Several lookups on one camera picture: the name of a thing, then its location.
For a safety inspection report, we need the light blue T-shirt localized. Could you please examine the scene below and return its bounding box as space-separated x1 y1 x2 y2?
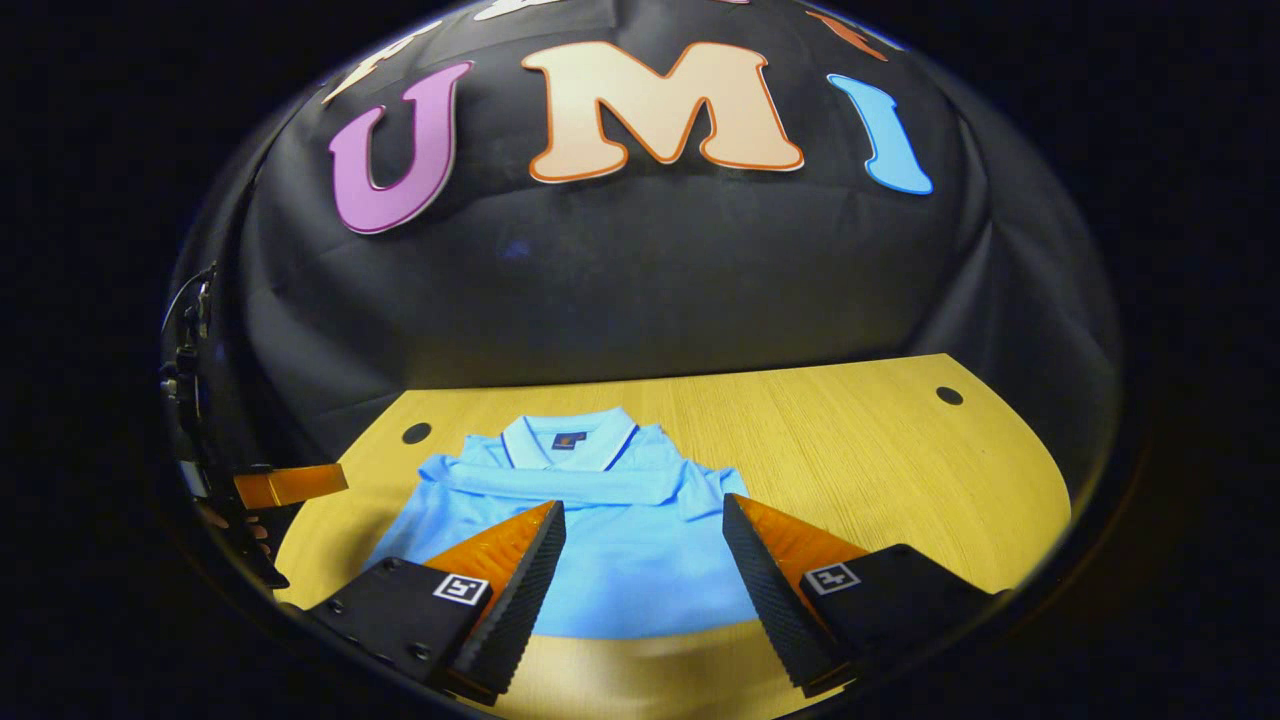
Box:
365 406 761 641

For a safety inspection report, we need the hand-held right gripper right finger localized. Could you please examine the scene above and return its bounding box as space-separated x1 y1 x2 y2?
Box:
722 493 1006 699

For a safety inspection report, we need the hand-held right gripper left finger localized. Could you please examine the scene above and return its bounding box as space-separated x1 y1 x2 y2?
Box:
305 500 567 707

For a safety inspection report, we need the black backdrop cloth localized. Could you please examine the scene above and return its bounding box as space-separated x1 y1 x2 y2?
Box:
165 0 1126 481

